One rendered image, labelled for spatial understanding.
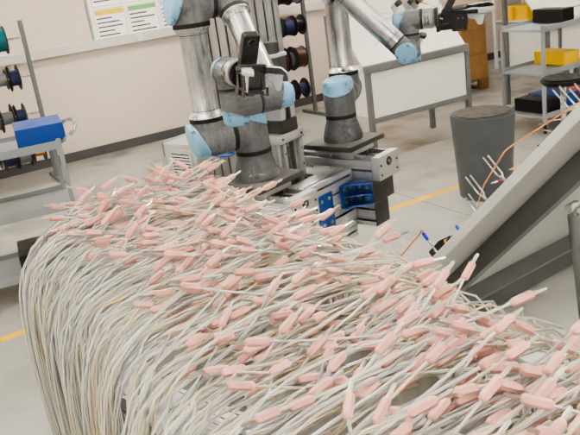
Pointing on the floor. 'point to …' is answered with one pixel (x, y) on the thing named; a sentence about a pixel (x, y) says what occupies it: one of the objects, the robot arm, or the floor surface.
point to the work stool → (561, 86)
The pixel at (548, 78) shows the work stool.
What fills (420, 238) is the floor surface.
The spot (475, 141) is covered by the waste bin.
